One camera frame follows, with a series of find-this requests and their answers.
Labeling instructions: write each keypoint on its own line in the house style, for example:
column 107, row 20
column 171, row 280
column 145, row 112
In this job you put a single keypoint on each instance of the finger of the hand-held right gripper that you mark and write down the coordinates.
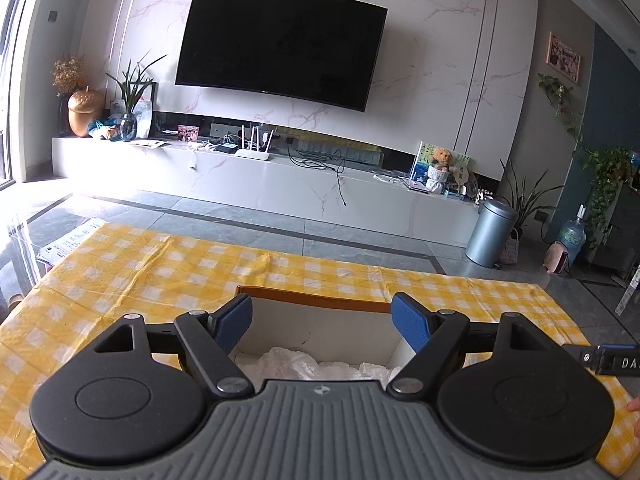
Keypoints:
column 580, row 355
column 611, row 347

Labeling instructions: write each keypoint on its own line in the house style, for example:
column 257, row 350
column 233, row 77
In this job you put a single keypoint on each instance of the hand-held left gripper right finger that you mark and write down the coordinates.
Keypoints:
column 407, row 322

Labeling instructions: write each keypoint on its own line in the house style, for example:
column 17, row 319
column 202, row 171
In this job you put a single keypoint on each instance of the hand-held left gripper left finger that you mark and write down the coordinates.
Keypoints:
column 235, row 321

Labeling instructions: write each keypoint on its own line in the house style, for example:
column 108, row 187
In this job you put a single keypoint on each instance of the white plastic bag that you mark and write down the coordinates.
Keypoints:
column 300, row 367

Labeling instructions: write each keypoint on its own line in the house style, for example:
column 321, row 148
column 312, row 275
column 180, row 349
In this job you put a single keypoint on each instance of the cardboard box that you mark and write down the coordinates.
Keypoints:
column 320, row 320

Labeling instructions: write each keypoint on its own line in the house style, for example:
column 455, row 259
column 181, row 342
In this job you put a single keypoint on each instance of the person's right hand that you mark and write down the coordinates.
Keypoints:
column 636, row 405

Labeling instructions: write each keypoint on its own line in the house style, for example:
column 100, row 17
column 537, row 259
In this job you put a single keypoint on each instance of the tall white carton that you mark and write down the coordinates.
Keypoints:
column 631, row 290

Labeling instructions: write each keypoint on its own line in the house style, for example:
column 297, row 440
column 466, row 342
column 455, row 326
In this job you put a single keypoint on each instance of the yellow checked tablecloth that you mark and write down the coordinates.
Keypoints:
column 165, row 280

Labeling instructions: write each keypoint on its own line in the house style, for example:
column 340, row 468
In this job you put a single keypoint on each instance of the pink space heater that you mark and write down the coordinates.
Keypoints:
column 556, row 259

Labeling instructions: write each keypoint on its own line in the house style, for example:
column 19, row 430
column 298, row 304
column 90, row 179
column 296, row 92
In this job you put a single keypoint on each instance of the dark grey cabinet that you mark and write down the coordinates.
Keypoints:
column 622, row 230

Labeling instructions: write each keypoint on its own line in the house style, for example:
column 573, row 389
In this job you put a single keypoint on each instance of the blue water jug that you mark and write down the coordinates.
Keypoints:
column 572, row 235

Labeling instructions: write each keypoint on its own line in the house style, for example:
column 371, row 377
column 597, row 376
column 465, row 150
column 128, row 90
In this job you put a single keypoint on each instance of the grey metal trash can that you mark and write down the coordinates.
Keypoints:
column 490, row 232

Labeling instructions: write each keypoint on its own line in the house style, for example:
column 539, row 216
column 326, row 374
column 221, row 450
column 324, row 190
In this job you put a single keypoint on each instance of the pink flat laptop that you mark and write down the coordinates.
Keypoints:
column 417, row 186

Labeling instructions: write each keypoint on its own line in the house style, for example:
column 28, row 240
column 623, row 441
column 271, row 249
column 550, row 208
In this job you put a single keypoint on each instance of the white marble media console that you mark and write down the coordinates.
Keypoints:
column 240, row 180

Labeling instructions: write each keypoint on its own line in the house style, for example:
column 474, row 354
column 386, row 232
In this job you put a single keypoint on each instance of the beige round fan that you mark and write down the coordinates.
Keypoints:
column 461, row 180

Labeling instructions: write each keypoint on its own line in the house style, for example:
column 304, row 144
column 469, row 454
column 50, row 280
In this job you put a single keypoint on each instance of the long-leaved potted plant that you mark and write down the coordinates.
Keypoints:
column 522, row 205

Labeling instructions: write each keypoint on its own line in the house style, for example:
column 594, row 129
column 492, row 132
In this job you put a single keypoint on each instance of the brown teddy bear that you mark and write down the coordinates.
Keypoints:
column 441, row 165

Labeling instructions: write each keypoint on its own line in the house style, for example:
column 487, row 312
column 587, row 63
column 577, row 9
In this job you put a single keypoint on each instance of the green painted picture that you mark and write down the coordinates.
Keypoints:
column 422, row 157

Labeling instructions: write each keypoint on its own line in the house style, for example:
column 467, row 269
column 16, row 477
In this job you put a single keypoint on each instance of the white router with antennas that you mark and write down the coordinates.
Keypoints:
column 252, row 152

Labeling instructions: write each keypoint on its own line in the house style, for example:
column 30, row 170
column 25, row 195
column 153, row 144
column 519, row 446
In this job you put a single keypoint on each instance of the trailing pothos plant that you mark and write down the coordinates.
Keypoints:
column 607, row 170

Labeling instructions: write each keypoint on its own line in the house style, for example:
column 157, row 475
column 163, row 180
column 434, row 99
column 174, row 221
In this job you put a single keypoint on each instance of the stack of white papers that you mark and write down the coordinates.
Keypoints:
column 70, row 245

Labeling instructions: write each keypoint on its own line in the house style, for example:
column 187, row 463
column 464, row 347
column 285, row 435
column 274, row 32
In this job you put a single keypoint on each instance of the small pink photo card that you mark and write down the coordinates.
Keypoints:
column 188, row 133

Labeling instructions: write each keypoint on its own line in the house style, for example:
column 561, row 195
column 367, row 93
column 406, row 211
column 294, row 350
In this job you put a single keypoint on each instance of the blue plush toy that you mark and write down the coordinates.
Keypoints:
column 102, row 129

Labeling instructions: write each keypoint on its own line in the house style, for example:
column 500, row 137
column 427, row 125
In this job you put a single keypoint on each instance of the green plant in glass vase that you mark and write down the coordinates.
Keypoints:
column 131, row 95

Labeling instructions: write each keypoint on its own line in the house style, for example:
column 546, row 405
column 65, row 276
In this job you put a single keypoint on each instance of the golden acorn jar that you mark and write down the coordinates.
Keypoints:
column 85, row 112

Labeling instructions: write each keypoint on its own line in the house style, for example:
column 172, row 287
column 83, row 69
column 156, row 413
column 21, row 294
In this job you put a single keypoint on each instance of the dried flower bunch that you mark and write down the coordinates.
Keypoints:
column 69, row 72

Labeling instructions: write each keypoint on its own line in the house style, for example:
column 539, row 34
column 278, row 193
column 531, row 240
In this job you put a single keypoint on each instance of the black wall television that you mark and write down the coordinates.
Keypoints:
column 280, row 45

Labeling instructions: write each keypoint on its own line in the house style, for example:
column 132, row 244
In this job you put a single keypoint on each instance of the framed wall picture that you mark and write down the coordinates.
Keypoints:
column 564, row 57

